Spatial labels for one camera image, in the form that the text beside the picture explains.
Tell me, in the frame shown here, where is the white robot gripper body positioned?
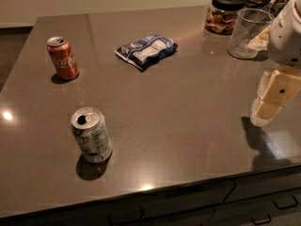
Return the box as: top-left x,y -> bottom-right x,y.
267,0 -> 301,67

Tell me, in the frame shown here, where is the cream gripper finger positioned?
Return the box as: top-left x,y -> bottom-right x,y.
257,71 -> 272,98
250,66 -> 301,127

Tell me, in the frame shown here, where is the white-green 7up can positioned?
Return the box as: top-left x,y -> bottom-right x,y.
71,106 -> 113,164

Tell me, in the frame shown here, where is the red Coca-Cola can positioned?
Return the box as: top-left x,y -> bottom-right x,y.
47,37 -> 79,81

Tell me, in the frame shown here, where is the clear plastic cup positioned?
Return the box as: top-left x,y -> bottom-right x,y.
227,8 -> 274,59

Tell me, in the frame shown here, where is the glass jar with black lid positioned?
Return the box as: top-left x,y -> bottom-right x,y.
204,0 -> 246,35

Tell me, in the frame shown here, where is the dark drawer cabinet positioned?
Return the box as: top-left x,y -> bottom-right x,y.
0,166 -> 301,226

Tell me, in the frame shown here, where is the blue-white snack bag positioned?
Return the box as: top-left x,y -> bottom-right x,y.
115,34 -> 178,71

